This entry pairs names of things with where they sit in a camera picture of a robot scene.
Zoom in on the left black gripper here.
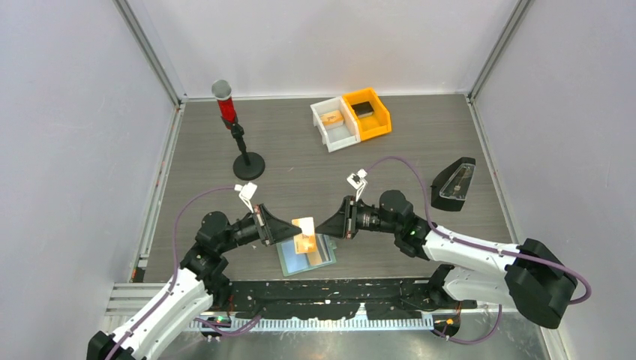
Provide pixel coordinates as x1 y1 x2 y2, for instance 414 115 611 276
218 203 301 253

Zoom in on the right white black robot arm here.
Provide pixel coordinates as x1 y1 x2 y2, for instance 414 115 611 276
316 190 578 329

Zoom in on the orange white credit card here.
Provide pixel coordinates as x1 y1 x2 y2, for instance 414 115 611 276
292 217 317 254

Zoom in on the orange card in holder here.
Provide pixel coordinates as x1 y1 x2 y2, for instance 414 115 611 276
306 250 325 266

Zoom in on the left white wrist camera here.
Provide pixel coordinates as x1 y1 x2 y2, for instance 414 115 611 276
234 181 258 212

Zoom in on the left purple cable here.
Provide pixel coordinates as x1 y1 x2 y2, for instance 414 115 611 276
101 185 239 360

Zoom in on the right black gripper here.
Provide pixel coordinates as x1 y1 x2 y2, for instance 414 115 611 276
316 196 401 239

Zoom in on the black item in orange bin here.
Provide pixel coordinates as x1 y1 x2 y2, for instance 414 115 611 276
351 101 374 119

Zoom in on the black metronome clear cover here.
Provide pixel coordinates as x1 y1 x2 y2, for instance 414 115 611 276
430 157 476 212

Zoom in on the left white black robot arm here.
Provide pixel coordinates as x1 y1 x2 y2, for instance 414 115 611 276
86 205 304 359

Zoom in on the white plastic bin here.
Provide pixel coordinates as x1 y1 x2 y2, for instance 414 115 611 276
310 96 362 152

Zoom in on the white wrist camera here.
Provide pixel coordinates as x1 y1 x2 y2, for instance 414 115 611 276
346 169 368 202
234 181 258 212

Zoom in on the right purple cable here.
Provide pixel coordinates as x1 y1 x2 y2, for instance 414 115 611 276
362 155 593 305

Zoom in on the orange card in white bin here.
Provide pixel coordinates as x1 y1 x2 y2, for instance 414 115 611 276
319 110 344 129

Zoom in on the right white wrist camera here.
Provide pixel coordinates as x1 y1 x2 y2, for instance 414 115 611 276
346 169 368 202

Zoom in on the green card holder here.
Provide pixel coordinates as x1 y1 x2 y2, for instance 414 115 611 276
276 234 337 277

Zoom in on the black microphone stand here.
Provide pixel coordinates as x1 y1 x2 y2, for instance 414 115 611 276
221 118 266 181

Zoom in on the red grey microphone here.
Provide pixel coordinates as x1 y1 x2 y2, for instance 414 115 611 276
211 79 237 129

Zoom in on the orange plastic bin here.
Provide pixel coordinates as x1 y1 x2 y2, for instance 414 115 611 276
343 87 392 142

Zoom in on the purple cable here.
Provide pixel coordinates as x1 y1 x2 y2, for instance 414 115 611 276
362 155 593 305
101 185 239 360

